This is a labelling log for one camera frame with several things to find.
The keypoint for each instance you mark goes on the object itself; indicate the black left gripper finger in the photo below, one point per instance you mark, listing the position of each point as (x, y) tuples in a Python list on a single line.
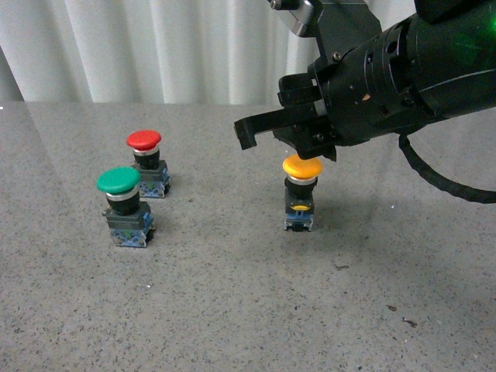
[(247, 128)]

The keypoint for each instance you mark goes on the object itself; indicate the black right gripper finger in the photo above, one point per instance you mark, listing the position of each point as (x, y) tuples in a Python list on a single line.
[(310, 139)]

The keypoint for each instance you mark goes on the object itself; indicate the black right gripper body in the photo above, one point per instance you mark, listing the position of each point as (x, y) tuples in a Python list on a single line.
[(367, 92)]

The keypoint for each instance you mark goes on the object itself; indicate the yellow push button switch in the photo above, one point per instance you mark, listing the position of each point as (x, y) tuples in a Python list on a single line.
[(301, 179)]

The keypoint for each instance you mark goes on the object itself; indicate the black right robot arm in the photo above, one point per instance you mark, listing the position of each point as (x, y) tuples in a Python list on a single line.
[(437, 64)]

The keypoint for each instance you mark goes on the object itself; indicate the white pleated curtain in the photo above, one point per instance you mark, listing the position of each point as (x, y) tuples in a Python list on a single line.
[(214, 52)]

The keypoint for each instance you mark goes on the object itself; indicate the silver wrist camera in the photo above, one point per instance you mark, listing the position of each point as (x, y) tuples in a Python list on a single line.
[(298, 13)]

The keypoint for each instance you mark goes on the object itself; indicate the red push button switch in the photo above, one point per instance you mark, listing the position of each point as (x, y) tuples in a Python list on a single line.
[(155, 179)]

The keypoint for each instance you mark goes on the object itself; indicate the green push button switch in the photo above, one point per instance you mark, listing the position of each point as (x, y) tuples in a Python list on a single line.
[(130, 220)]

